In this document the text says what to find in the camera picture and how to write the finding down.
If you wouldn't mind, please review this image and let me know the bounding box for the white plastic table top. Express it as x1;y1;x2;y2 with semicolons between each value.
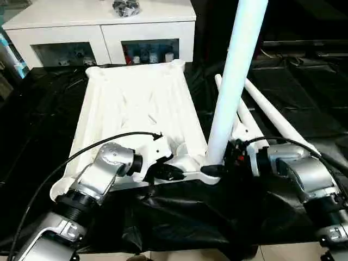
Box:
49;59;227;203

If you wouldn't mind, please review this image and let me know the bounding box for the black glossy mat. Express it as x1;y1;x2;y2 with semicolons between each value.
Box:
0;61;348;258

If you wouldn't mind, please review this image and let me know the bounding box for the long black bar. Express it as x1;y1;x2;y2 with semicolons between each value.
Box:
262;40;348;48

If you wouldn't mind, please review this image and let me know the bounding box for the white sideboard cabinet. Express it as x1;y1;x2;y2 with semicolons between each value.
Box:
1;0;197;69

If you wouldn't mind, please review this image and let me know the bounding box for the bag of black parts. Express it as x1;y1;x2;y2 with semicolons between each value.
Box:
113;0;141;17

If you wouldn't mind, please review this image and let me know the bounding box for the white pole with blue ribbon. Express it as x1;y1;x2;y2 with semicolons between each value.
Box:
0;35;28;79

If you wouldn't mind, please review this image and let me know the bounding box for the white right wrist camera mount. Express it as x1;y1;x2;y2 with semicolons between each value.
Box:
231;121;266;176

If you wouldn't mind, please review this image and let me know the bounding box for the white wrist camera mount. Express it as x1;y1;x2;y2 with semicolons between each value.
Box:
231;121;266;176
134;134;173;183

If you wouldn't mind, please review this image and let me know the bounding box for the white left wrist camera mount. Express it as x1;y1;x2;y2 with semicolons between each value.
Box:
134;134;173;183

